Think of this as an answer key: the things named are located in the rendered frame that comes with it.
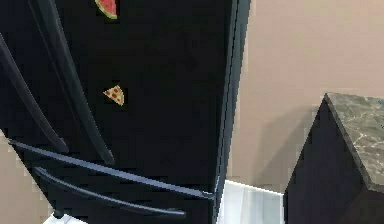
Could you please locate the dark cabinet with marble top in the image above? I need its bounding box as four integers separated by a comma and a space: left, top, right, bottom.
283, 92, 384, 224

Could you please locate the black fridge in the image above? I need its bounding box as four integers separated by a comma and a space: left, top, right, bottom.
0, 0, 252, 224

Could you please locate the pizza slice magnet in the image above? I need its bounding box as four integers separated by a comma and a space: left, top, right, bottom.
102, 84, 126, 107

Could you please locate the watermelon slice magnet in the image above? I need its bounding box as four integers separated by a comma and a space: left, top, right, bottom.
94, 0, 119, 20

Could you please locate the black fridge door handle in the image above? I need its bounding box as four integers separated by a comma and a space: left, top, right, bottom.
27, 0, 116, 167
0, 32, 70, 154

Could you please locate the black fridge drawer handle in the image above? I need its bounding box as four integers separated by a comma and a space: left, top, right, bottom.
33, 166, 187, 218

